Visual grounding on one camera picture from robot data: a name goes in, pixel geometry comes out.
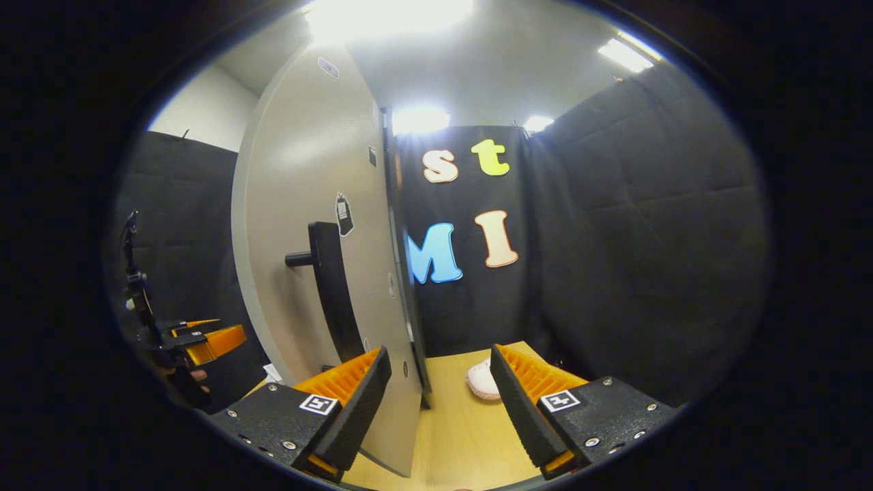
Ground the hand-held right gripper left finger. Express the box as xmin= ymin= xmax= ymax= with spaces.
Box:
xmin=208 ymin=346 xmax=393 ymax=485

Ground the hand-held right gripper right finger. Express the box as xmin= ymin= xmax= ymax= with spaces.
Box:
xmin=489 ymin=343 xmax=686 ymax=480

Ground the white coaster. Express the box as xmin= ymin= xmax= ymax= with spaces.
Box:
xmin=466 ymin=358 xmax=503 ymax=402

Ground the black door handle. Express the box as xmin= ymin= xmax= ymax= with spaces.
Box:
xmin=285 ymin=222 xmax=366 ymax=366

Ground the grey cabinet door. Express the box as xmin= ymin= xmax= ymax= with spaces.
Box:
xmin=231 ymin=41 xmax=427 ymax=478

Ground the black backdrop cloth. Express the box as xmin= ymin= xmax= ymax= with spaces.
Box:
xmin=113 ymin=61 xmax=771 ymax=410

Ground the large ceiling light panel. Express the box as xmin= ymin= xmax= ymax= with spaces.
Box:
xmin=304 ymin=0 xmax=475 ymax=42

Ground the long ceiling light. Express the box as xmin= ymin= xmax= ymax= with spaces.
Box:
xmin=598 ymin=34 xmax=662 ymax=74

